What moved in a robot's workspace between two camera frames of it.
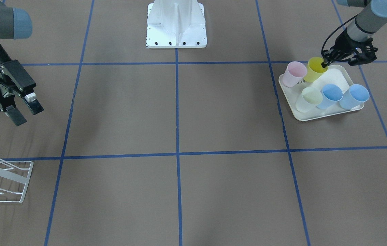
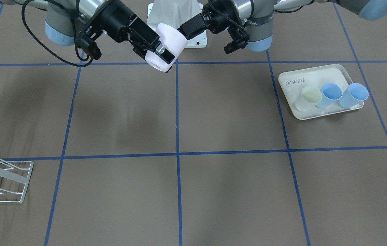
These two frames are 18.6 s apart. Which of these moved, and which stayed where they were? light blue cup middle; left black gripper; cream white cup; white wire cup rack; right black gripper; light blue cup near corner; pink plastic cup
Moved: right black gripper; pink plastic cup; left black gripper
Stayed: cream white cup; light blue cup near corner; light blue cup middle; white wire cup rack
